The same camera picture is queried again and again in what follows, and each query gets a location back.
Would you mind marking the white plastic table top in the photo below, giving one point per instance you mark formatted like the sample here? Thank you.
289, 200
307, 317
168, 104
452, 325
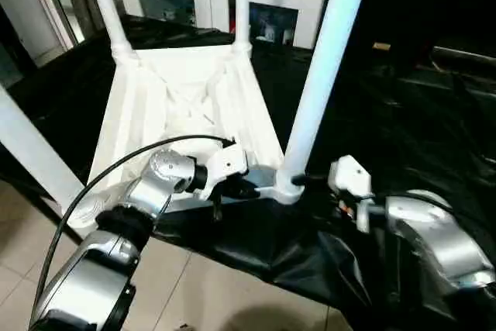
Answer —
186, 106

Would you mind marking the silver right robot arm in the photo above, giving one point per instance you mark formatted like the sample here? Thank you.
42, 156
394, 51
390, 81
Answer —
442, 242

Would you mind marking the black table mat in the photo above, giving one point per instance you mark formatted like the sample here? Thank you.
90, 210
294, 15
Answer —
403, 122

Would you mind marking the small yellow label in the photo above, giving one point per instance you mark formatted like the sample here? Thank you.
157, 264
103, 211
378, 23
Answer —
380, 46

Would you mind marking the silver metal rod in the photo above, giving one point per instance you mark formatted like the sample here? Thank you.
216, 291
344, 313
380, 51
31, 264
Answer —
465, 54

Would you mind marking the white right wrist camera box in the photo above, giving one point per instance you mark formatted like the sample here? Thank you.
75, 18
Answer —
350, 180

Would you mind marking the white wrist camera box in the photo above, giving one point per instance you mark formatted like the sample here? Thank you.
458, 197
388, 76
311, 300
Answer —
350, 180
227, 164

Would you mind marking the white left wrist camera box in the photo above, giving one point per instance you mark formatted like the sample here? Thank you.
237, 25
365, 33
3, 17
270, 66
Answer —
227, 164

